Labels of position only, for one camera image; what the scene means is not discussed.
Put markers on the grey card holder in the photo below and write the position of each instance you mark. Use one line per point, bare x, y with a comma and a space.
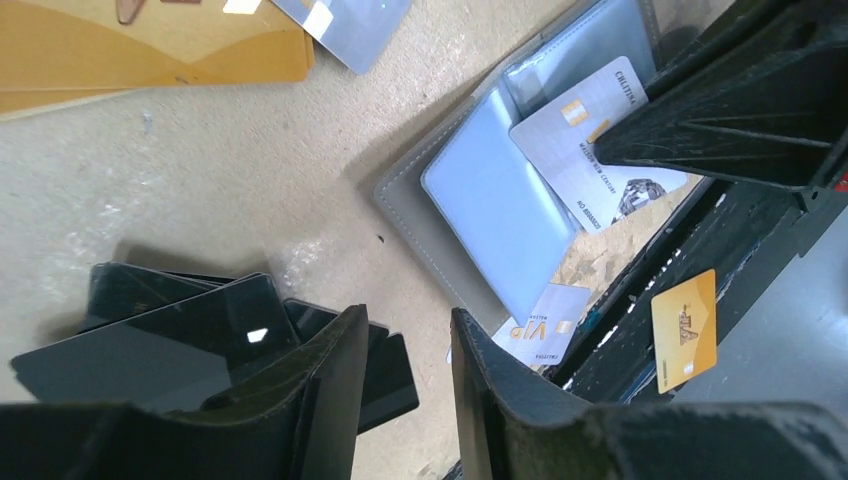
465, 198

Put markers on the single orange credit card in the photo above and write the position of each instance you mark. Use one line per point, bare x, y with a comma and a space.
685, 330

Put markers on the silver white credit card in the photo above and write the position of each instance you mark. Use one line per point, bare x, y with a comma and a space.
355, 32

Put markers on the black credit card stack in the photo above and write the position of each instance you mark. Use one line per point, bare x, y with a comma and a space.
163, 341

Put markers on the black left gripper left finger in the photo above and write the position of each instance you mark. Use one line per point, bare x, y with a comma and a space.
296, 419

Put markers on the single silver credit card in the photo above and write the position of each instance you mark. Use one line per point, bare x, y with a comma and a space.
546, 335

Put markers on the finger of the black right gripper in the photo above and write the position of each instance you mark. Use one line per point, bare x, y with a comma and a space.
760, 96

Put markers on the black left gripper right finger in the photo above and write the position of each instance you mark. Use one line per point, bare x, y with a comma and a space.
515, 424

